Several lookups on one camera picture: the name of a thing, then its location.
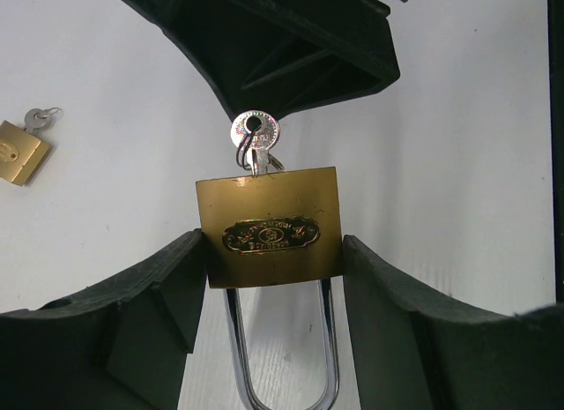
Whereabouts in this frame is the long shackle brass padlock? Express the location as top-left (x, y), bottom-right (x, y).
top-left (196, 167), bottom-right (344, 409)

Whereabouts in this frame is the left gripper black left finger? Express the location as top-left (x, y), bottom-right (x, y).
top-left (1, 230), bottom-right (206, 409)

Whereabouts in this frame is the small brass padlock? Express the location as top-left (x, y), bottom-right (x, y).
top-left (0, 121), bottom-right (51, 186)

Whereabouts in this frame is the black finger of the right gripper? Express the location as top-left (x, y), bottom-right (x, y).
top-left (122, 0), bottom-right (400, 119)

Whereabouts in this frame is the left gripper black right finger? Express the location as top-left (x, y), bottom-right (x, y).
top-left (343, 235), bottom-right (563, 409)

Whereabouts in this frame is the silver key bunch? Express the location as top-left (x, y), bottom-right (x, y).
top-left (23, 107), bottom-right (63, 134)

